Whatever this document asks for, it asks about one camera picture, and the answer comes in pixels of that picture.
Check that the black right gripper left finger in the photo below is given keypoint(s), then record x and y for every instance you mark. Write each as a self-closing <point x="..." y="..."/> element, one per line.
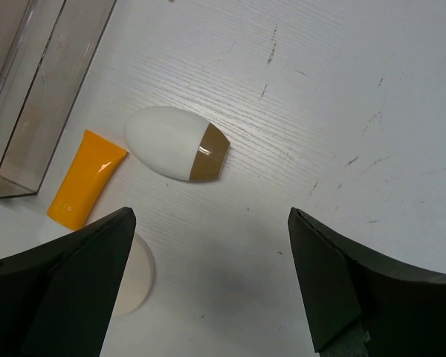
<point x="57" y="299"/>

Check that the clear acrylic organizer box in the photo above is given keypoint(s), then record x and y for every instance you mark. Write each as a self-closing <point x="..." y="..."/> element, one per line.
<point x="46" y="50"/>

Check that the orange cosmetic tube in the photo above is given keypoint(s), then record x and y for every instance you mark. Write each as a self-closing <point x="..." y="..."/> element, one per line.
<point x="93" y="165"/>

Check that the round beige powder puff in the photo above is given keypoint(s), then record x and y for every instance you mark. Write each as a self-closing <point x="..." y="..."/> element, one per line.
<point x="137" y="280"/>

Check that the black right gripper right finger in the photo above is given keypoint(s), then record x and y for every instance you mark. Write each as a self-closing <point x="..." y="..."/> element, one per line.
<point x="360" y="302"/>

